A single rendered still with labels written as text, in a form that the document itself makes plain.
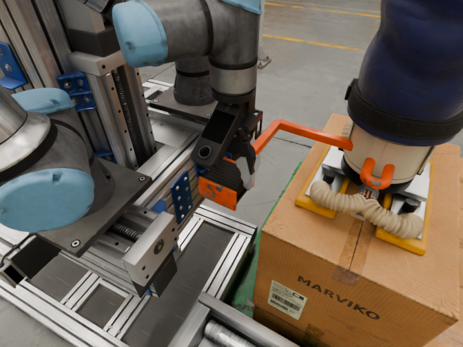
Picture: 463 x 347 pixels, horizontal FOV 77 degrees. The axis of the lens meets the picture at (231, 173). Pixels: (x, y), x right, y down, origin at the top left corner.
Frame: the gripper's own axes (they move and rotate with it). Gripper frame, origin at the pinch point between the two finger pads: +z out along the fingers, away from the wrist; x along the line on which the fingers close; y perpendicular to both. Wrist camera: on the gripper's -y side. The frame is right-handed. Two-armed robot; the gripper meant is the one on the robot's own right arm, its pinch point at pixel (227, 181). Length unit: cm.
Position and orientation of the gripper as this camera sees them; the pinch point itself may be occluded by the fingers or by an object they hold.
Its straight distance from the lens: 59.5
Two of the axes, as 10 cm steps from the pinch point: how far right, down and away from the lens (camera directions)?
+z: 0.0, 7.3, 6.8
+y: 5.0, -5.9, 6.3
